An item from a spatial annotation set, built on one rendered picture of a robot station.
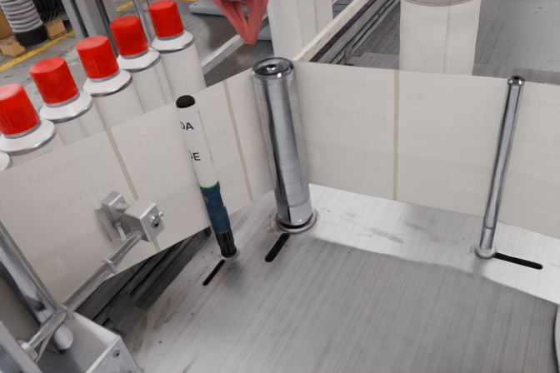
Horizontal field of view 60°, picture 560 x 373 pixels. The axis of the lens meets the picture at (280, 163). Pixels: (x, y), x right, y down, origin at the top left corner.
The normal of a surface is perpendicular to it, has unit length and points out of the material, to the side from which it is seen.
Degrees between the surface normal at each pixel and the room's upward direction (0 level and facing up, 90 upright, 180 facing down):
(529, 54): 0
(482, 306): 0
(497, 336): 0
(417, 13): 92
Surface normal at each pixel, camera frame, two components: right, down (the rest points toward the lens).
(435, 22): -0.36, 0.62
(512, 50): -0.13, -0.79
